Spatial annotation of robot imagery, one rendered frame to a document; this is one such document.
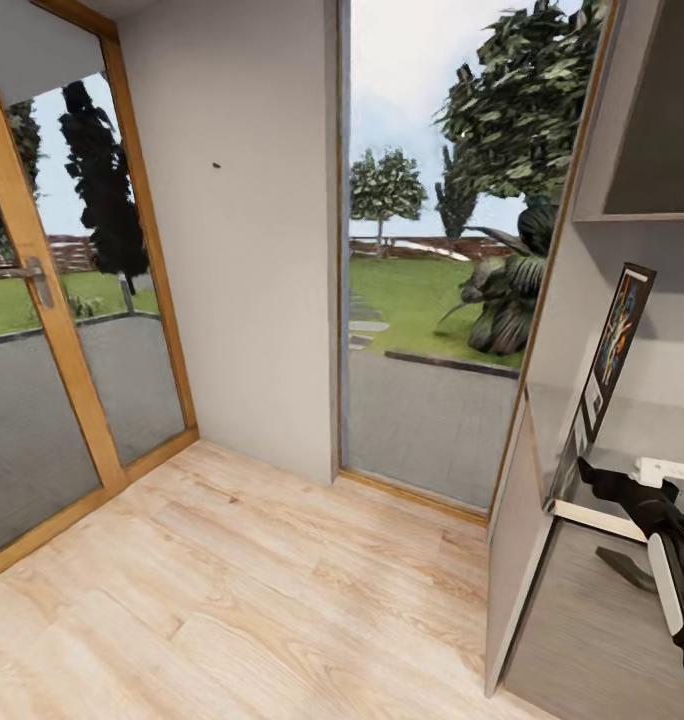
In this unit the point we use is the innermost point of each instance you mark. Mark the door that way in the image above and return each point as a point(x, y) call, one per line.
point(94, 391)

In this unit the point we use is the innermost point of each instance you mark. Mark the poster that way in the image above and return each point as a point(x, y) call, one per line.
point(623, 318)

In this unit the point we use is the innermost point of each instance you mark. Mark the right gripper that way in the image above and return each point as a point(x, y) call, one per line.
point(619, 487)

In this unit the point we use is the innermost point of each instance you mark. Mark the fixed window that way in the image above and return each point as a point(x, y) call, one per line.
point(458, 128)

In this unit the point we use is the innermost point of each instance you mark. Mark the dishwasher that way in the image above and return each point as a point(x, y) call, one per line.
point(592, 641)

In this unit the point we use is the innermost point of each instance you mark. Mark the cabinet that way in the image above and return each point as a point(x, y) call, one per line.
point(634, 169)

